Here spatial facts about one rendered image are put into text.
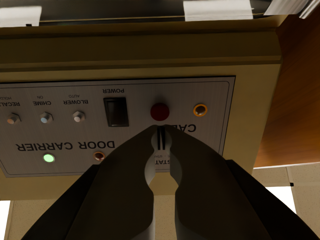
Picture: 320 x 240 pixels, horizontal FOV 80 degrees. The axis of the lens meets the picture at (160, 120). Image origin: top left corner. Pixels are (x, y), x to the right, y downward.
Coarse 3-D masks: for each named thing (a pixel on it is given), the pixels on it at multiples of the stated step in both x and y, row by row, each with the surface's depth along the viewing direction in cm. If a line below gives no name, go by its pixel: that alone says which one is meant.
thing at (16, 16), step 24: (0, 0) 9; (24, 0) 9; (48, 0) 9; (72, 0) 10; (96, 0) 10; (120, 0) 10; (144, 0) 10; (168, 0) 10; (192, 0) 10; (216, 0) 10; (240, 0) 10; (264, 0) 10; (0, 24) 11; (24, 24) 11; (48, 24) 11; (72, 24) 11
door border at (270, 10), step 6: (276, 0) 10; (282, 0) 10; (288, 0) 10; (294, 0) 10; (300, 0) 10; (306, 0) 10; (270, 6) 10; (276, 6) 10; (282, 6) 10; (288, 6) 10; (294, 6) 10; (300, 6) 10; (264, 12) 11; (270, 12) 11; (276, 12) 11; (282, 12) 11; (288, 12) 11; (294, 12) 11
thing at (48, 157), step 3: (45, 153) 16; (48, 153) 16; (42, 156) 16; (45, 156) 16; (48, 156) 16; (51, 156) 16; (54, 156) 16; (45, 159) 16; (48, 159) 16; (51, 159) 16; (54, 159) 16; (48, 162) 16; (51, 162) 16
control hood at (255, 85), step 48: (0, 48) 13; (48, 48) 13; (96, 48) 13; (144, 48) 13; (192, 48) 13; (240, 48) 13; (240, 96) 14; (240, 144) 16; (0, 192) 18; (48, 192) 18
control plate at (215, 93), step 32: (0, 96) 13; (32, 96) 14; (64, 96) 14; (96, 96) 14; (128, 96) 14; (160, 96) 14; (192, 96) 14; (224, 96) 14; (0, 128) 15; (32, 128) 15; (64, 128) 15; (96, 128) 15; (128, 128) 15; (192, 128) 15; (224, 128) 15; (0, 160) 16; (32, 160) 16; (64, 160) 16; (96, 160) 16; (160, 160) 17
